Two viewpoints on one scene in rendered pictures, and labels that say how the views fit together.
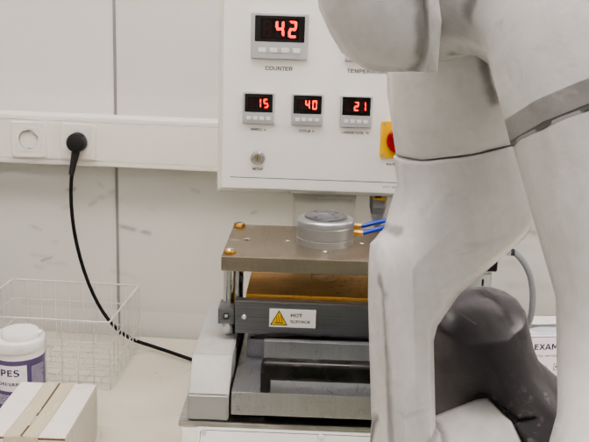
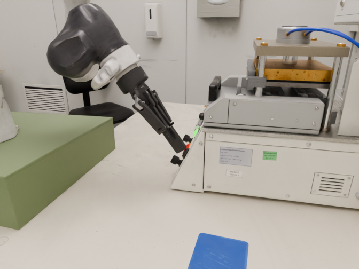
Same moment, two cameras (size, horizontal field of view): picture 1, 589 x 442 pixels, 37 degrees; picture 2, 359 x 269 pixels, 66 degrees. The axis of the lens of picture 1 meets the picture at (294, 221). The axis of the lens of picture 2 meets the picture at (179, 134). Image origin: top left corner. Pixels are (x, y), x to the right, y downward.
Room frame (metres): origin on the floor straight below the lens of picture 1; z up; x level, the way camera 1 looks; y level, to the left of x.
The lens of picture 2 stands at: (1.05, -0.81, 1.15)
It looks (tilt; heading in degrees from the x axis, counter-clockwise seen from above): 22 degrees down; 102
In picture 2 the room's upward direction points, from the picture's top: straight up
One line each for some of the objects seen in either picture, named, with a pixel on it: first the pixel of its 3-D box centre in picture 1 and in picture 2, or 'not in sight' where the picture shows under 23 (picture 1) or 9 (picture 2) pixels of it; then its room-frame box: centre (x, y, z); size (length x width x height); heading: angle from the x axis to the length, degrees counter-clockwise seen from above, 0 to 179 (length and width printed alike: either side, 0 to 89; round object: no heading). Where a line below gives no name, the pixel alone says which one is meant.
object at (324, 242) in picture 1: (337, 254); (305, 54); (1.21, -0.06, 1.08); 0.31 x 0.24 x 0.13; 89
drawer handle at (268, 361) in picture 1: (322, 376); (215, 87); (0.99, -0.04, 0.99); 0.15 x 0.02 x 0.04; 89
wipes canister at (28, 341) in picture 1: (19, 371); not in sight; (1.35, 0.45, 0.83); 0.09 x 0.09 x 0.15
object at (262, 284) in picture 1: (329, 273); (289, 61); (1.17, -0.05, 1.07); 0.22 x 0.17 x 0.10; 89
